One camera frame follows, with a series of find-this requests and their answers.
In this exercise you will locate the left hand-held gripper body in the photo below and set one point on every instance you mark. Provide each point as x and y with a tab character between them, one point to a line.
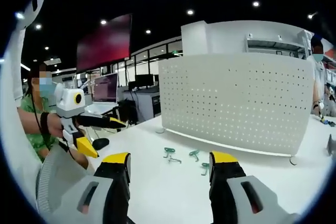
65	103

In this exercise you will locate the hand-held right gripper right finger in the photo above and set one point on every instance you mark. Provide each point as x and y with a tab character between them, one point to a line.
236	197

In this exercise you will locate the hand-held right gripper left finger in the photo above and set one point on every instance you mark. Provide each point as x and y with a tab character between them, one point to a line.
99	195

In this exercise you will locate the green hook assembly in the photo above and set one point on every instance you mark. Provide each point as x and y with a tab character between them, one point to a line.
194	153
168	150
205	167

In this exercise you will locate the white perforated mounting plate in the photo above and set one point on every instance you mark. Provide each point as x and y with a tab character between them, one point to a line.
236	103

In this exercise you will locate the person's left hand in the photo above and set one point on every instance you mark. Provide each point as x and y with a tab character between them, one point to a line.
54	127

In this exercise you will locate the black computer mouse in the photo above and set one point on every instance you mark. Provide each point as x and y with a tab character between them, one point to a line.
100	143

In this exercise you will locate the person's green clothed torso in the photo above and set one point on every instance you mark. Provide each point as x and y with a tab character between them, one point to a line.
32	103

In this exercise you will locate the open silver laptop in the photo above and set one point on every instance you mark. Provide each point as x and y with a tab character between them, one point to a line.
105	89

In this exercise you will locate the grey mesh chair back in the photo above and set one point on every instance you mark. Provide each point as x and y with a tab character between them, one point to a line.
57	171

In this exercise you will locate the grey office desk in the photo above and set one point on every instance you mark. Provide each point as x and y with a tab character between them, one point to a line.
144	106

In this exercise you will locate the black desktop monitor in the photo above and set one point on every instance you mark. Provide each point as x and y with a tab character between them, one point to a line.
144	81

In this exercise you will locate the large dark red screen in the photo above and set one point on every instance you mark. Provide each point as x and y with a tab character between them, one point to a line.
105	43

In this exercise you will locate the white partition cabinet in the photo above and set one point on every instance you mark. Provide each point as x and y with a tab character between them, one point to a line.
223	37

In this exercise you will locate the white curved chair frame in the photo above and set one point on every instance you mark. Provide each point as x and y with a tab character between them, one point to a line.
15	103

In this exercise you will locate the white wall shelf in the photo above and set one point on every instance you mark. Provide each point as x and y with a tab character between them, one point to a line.
273	44

